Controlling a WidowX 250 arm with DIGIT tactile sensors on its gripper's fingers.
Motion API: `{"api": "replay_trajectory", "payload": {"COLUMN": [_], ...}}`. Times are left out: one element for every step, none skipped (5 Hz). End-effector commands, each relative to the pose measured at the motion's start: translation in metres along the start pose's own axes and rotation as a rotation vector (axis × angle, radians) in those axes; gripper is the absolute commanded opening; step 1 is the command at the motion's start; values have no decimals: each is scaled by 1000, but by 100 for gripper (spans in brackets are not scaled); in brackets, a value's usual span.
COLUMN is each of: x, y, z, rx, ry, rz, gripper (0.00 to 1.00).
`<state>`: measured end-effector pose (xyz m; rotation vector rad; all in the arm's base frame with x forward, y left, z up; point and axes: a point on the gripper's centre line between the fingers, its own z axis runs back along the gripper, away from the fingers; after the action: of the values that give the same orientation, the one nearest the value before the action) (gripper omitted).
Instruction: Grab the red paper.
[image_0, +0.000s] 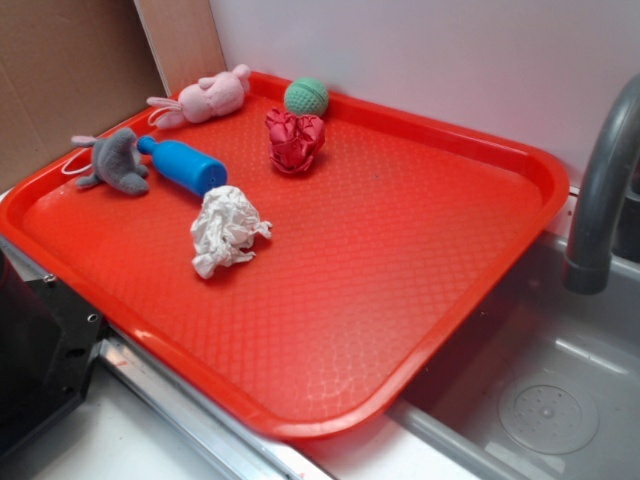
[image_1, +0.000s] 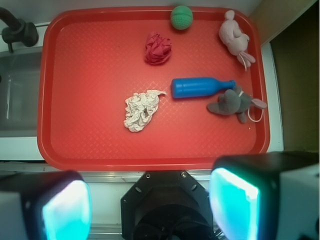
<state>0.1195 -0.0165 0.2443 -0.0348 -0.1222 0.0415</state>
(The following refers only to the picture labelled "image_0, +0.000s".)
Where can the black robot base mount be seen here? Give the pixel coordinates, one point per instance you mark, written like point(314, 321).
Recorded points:
point(50, 337)

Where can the green textured ball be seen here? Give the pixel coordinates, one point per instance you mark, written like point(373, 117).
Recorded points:
point(306, 95)

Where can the crumpled white paper ball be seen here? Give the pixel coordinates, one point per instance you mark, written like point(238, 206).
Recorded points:
point(224, 232)

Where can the grey toy faucet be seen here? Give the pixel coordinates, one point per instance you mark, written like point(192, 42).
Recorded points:
point(606, 219)

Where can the pink plush bunny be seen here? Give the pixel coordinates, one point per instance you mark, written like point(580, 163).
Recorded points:
point(208, 98)

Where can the brown cardboard panel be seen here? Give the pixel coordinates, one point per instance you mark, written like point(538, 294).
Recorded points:
point(81, 67)

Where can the grey toy sink basin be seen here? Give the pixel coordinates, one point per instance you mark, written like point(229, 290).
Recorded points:
point(538, 382)

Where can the red plastic tray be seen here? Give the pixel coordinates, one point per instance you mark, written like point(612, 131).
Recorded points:
point(378, 252)

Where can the blue plastic toy bottle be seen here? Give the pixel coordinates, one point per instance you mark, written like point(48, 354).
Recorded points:
point(184, 165)

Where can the grey plush bunny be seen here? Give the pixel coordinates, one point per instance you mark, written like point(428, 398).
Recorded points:
point(115, 161)

